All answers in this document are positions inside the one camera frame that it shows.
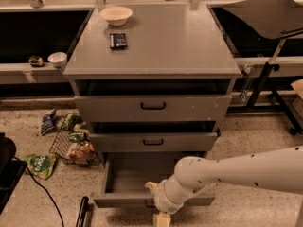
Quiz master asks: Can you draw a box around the grey top drawer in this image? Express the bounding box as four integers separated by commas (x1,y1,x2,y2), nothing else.
75,79,231,123

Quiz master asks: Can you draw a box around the orange snack bag in basket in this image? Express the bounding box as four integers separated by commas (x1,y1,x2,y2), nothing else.
67,141,95,161

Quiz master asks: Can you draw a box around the small white cup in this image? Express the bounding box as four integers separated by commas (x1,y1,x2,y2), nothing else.
47,52,67,68

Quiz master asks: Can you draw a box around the beige paper bowl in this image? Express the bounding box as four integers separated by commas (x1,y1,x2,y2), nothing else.
99,6,133,26

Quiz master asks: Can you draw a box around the black cable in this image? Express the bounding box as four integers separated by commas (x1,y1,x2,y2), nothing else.
12,155,66,227

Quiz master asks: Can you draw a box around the black equipment left edge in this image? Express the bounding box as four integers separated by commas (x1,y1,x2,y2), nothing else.
0,132,27,215

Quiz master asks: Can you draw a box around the grey bottom drawer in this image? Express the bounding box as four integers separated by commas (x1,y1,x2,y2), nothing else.
93,151,205,208

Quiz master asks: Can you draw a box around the black tray stand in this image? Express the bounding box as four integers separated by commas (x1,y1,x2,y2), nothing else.
215,0,303,135

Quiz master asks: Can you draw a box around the dark blue snack bar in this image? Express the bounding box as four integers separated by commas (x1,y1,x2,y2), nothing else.
110,33,128,50

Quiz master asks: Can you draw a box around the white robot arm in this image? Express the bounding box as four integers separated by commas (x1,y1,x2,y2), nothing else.
145,147,303,227

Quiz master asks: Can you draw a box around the black bar on floor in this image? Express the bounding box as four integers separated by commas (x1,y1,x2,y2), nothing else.
75,196,89,227

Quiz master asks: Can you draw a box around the blue chip bag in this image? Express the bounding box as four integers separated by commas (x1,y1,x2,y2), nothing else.
41,109,56,135

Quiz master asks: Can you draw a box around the black wire basket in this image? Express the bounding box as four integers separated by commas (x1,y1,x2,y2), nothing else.
49,120,100,166

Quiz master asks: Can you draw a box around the grey drawer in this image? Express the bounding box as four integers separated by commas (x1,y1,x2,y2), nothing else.
90,121,219,152
93,151,205,208
75,79,231,123

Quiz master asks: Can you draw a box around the grey middle drawer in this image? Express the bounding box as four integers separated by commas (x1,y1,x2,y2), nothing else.
90,121,219,152

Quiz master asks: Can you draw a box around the green bag in basket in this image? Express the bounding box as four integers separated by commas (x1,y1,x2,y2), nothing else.
61,113,82,131

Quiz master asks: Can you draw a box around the grey drawer cabinet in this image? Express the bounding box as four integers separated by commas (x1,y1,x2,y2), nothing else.
62,3,242,163

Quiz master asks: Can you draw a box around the green snack bag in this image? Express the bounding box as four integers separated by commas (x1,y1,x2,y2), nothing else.
22,154,56,180

